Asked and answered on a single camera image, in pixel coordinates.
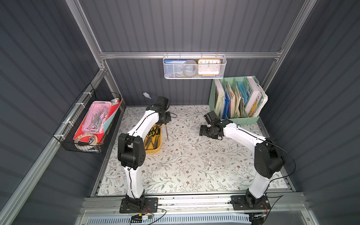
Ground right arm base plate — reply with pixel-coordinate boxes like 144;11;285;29
229;195;271;211

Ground pink plastic case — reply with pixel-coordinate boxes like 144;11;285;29
81;101;112;134

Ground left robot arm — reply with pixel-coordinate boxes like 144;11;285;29
118;97;171;208

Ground yellow storage box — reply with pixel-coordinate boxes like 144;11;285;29
144;125;161;154

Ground aluminium rail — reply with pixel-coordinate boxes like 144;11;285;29
80;192;309;215

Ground blue desk lamp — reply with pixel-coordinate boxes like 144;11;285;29
143;92;152;99

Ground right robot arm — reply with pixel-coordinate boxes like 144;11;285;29
199;111;286;208

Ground white book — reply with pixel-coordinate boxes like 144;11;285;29
245;76;262;117

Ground grey tape roll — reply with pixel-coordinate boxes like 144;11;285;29
183;60;198;77

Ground yellow white clock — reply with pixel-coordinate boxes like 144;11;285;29
198;59;221;76

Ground black wire basket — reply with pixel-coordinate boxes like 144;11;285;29
53;85;123;154

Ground green file organizer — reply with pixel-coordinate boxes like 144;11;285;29
209;76;268;125

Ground white wire basket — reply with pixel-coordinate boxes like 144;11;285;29
163;53;227;79

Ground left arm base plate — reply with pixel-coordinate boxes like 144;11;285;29
119;197;158;214

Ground blue box in basket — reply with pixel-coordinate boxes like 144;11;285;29
163;59;187;78

